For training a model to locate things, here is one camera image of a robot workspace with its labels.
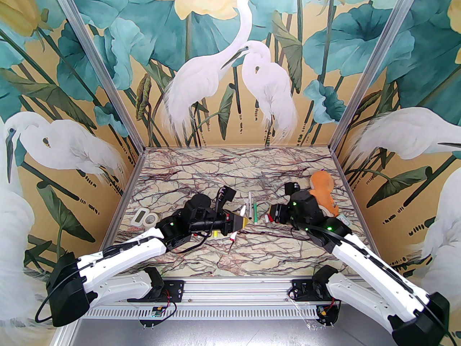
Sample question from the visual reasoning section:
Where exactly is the orange plush toy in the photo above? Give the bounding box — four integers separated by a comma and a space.
309, 171, 340, 217

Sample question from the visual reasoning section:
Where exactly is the perforated metal strip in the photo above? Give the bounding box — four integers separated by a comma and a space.
86, 306, 319, 320

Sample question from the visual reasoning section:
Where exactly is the grey metal base sheet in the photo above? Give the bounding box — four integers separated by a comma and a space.
58, 319, 395, 346

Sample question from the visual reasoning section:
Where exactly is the aluminium table side rail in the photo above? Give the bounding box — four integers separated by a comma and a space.
99, 148, 146, 253
330, 148, 379, 255

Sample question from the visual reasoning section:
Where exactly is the aluminium table edge rail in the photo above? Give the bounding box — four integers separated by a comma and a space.
90, 279, 348, 305

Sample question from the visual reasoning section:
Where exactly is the red black power wire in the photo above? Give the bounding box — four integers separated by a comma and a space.
160, 289, 177, 318
324, 296, 343, 318

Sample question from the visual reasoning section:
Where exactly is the aluminium frame post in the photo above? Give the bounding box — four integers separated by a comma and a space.
331, 0, 424, 150
46, 0, 146, 150

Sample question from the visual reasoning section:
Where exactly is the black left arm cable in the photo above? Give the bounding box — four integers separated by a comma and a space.
35, 280, 55, 324

